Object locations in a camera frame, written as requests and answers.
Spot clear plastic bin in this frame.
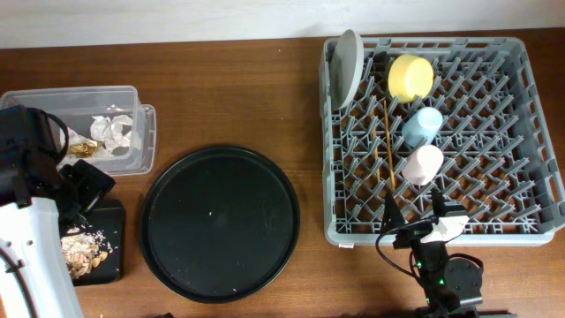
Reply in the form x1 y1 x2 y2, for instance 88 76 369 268
1 86 156 177

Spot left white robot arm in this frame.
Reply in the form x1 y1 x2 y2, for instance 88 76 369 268
1 105 115 317

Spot black rectangular bin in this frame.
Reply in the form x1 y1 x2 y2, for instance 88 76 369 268
61 200 126 286

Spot food scraps with rice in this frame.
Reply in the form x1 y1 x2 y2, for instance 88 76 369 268
61 227 113 280

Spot yellow bowl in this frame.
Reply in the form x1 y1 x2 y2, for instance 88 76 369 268
388 54 434 103

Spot gold snack wrapper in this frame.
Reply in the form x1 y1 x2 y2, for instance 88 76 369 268
66 140 103 158

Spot wooden chopstick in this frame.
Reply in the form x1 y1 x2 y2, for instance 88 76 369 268
383 99 396 192
371 108 380 183

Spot blue cup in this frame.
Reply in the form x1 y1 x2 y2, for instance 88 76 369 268
402 107 443 148

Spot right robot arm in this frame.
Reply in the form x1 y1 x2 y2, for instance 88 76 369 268
375 189 484 317

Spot grey dishwasher rack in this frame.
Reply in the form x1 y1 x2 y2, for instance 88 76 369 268
319 37 564 247

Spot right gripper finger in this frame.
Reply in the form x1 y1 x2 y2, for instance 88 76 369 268
380 192 405 233
432 189 447 216

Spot grey plate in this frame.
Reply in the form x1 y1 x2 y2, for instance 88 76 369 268
329 29 364 110

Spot round black tray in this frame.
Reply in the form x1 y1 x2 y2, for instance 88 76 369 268
139 146 300 304

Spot pink cup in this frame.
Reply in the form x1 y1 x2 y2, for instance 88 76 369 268
401 145 444 186

